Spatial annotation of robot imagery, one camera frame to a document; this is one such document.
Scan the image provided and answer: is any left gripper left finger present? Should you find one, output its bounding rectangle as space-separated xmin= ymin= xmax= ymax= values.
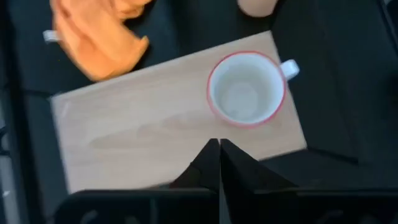
xmin=169 ymin=138 xmax=221 ymax=191

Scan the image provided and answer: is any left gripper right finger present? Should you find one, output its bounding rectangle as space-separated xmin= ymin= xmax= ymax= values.
xmin=220 ymin=138 xmax=300 ymax=224

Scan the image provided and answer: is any yellow cloth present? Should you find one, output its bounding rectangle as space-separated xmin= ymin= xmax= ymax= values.
xmin=42 ymin=0 xmax=155 ymax=82

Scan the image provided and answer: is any beige ceramic mug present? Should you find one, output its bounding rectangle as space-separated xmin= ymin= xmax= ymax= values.
xmin=236 ymin=0 xmax=280 ymax=18

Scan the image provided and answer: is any grey patterned mug red rim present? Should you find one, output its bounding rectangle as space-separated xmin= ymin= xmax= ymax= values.
xmin=206 ymin=50 xmax=301 ymax=129

